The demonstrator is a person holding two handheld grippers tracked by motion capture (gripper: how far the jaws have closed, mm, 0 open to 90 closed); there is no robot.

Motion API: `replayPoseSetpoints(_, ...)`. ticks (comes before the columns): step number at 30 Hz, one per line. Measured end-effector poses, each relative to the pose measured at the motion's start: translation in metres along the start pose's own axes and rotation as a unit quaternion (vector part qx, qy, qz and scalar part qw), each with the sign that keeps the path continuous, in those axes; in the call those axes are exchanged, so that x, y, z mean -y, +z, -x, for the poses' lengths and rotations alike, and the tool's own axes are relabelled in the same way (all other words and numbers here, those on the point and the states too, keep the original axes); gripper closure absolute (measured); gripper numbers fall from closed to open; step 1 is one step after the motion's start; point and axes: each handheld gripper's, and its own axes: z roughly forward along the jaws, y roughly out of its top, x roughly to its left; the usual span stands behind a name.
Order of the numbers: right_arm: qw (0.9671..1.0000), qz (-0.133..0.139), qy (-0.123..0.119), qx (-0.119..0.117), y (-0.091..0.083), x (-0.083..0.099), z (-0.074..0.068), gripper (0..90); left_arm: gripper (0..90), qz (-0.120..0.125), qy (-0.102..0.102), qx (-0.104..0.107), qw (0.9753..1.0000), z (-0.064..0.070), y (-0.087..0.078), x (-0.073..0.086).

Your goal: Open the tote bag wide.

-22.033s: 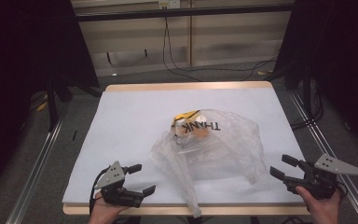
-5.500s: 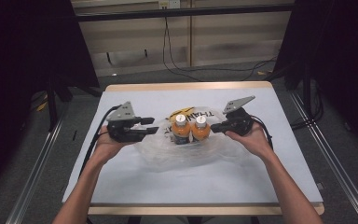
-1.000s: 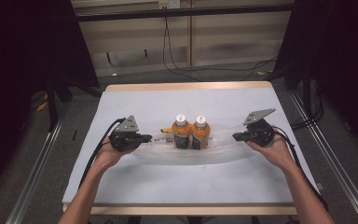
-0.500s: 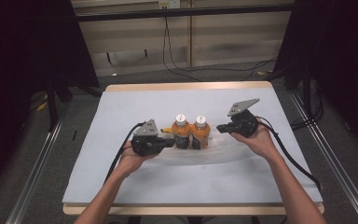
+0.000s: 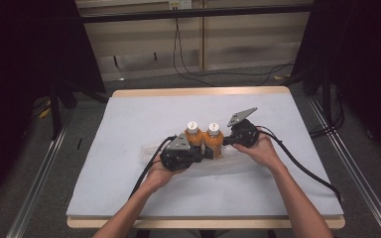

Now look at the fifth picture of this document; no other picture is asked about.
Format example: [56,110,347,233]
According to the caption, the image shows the orange juice bottle white cap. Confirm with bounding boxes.
[184,120,206,157]
[202,122,225,160]

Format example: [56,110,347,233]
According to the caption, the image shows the pale grey table mat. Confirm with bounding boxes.
[65,92,345,219]

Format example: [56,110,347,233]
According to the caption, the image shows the bundle of black floor cables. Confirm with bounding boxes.
[309,83,346,139]

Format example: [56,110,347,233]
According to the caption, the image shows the white translucent plastic bag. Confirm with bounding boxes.
[140,141,256,179]

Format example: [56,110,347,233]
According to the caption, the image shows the right hand-held gripper black cable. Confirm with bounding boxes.
[255,125,343,203]

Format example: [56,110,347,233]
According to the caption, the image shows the person's left hand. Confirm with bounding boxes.
[144,154,187,193]

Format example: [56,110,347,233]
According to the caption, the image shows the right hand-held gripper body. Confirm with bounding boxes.
[226,106,261,149]

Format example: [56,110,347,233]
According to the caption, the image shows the aluminium floor rail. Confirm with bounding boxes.
[5,113,75,238]
[307,94,381,238]

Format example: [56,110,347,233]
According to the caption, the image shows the black metal stand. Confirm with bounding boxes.
[48,78,78,141]
[302,65,333,128]

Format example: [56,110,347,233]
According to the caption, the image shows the light wooden table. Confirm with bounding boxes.
[65,85,347,230]

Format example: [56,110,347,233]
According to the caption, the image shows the left hand-held gripper black cable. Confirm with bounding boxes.
[128,134,179,200]

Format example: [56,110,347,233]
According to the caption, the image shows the black curtain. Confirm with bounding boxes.
[0,0,107,212]
[291,0,381,160]

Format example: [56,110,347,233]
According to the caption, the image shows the thin black hanging cable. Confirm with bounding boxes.
[176,19,296,87]
[172,17,216,88]

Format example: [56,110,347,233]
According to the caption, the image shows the person's right hand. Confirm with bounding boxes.
[232,133,285,174]

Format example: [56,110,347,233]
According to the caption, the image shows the hand-held gripper black cable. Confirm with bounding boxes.
[255,125,343,203]
[128,134,179,200]

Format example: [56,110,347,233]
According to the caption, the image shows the black horizontal bar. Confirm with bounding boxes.
[78,3,315,24]

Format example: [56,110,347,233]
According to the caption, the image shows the white wall socket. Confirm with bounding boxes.
[168,0,192,11]

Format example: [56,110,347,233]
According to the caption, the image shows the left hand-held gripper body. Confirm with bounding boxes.
[160,132,204,173]

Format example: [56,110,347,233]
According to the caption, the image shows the small yellow floor item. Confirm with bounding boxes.
[38,107,53,120]

